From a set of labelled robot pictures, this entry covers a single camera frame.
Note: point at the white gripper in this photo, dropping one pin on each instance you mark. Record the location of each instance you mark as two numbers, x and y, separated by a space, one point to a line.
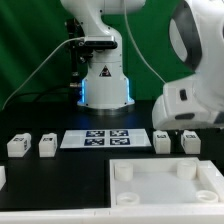
178 109

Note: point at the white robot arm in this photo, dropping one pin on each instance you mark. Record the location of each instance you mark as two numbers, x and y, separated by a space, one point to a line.
196 33

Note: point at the white AprilTag base sheet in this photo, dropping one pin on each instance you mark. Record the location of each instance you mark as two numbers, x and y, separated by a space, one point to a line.
109 138

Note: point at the white L-shaped obstacle fence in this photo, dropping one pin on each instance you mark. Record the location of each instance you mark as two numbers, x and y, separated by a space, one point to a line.
188 214

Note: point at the white block at left edge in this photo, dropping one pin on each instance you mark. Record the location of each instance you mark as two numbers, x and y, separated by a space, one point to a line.
2 177

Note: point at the grey camera on mount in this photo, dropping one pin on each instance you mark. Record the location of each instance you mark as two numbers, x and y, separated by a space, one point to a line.
100 42

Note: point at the black camera stand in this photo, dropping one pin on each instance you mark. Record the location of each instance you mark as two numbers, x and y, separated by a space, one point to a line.
74 31

